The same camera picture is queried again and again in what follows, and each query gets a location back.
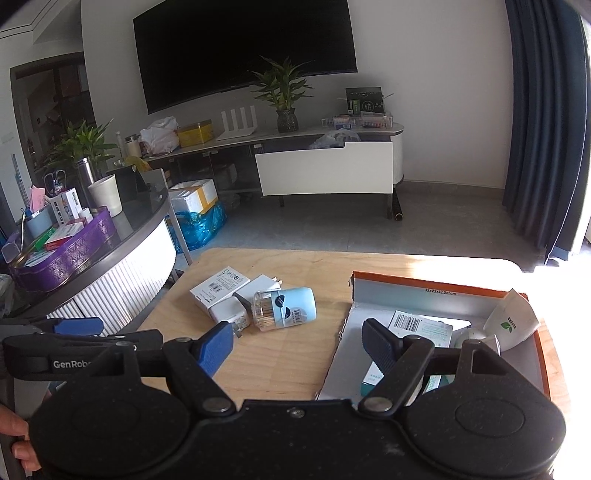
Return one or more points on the yellow box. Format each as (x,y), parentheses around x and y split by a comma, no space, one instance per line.
(196,134)

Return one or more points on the grey pen cup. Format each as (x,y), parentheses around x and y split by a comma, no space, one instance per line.
(39,224)

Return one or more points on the white paper cup green leaf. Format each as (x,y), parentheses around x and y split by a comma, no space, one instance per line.
(510,321)

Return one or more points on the round ribbed side cabinet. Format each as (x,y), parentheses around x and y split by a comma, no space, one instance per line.
(120,277)

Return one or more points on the purple patterned tray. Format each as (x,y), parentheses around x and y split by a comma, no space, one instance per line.
(69,258)

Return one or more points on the bright blue plastic bag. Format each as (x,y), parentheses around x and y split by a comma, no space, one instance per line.
(201,226)

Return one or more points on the white jar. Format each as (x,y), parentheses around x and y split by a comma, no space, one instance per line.
(133,146)

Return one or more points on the dark blue curtain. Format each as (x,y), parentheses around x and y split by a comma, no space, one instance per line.
(545,129)

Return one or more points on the bamboo plant in dark vase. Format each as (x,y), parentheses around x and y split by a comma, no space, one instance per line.
(284,99)

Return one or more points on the white plastic bag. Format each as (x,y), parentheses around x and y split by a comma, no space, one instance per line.
(159,136)

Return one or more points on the white labelled flat box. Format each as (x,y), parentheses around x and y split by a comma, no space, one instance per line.
(221,286)

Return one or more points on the white router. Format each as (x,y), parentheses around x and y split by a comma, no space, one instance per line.
(235,127)

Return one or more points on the clear plastic boxes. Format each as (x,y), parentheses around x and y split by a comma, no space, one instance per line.
(360,121)

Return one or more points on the toothpick jar with blue lid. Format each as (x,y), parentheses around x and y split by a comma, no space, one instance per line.
(286,309)

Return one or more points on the person's left hand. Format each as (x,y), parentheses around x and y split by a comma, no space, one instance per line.
(18,454)

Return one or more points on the black printed box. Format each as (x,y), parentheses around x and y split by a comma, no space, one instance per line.
(365,101)

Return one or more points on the teal carton box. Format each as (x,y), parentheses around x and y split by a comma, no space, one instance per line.
(434,330)

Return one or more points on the large black television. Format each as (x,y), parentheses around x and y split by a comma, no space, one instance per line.
(240,50)

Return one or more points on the black roll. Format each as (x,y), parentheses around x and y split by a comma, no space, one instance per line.
(399,207)

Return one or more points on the white medicine box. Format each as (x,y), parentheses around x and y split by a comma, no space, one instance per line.
(67,205)

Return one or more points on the orange cardboard box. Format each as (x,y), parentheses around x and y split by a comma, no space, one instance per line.
(461,302)

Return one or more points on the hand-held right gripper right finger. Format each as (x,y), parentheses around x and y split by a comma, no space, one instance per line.
(378,344)

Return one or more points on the white and grey television stand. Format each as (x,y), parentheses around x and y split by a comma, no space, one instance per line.
(323,168)

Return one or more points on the white charger plug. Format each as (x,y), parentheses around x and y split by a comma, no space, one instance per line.
(258,290)

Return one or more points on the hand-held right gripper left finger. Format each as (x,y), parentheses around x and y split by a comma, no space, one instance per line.
(214,348)

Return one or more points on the scissors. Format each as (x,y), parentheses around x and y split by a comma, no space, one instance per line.
(54,179)

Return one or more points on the yellow bag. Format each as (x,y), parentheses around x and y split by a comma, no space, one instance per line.
(136,164)

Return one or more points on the red and white box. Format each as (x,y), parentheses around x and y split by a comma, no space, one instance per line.
(64,233)

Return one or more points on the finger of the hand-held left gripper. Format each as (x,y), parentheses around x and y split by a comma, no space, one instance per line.
(78,326)

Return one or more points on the white cube charger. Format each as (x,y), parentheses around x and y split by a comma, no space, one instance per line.
(228,314)

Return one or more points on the bamboo plant in steel vase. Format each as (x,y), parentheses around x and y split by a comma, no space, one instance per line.
(83,147)

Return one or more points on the pale blue plastic bag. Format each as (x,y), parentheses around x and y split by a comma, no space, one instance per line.
(334,138)

